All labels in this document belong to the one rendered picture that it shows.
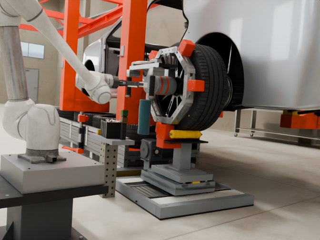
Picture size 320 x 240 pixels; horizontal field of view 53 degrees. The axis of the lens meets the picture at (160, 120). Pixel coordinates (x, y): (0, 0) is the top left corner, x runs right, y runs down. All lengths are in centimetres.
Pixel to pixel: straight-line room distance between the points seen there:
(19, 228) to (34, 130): 45
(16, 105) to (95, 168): 52
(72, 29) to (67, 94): 88
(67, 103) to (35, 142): 293
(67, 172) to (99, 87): 47
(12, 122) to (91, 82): 45
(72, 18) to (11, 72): 295
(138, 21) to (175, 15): 926
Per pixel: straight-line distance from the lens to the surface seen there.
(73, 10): 471
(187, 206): 218
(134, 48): 279
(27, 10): 169
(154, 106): 254
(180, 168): 245
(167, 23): 1232
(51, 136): 166
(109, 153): 240
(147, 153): 268
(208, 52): 232
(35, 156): 167
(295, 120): 426
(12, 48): 180
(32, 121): 166
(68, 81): 457
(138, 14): 286
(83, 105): 464
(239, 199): 249
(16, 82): 181
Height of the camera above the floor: 73
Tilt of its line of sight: 3 degrees down
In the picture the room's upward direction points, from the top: 4 degrees clockwise
